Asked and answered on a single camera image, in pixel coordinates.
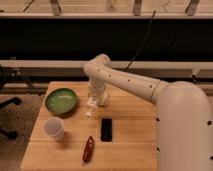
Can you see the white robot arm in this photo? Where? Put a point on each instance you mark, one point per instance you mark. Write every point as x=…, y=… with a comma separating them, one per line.
x=184, y=118

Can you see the green ceramic bowl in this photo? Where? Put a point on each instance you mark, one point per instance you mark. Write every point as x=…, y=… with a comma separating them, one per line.
x=61, y=101

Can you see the clear plastic bottle white label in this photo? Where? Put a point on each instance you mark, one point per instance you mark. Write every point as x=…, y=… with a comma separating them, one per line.
x=91, y=105

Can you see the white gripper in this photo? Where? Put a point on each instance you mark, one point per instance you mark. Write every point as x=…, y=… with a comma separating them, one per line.
x=96, y=92

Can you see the small white box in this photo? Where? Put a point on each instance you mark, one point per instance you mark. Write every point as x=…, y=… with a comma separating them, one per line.
x=104, y=100

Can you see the translucent plastic cup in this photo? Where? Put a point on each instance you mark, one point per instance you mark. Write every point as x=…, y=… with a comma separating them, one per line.
x=53, y=127

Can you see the black rectangular phone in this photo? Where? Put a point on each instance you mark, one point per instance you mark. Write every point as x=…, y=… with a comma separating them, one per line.
x=106, y=129

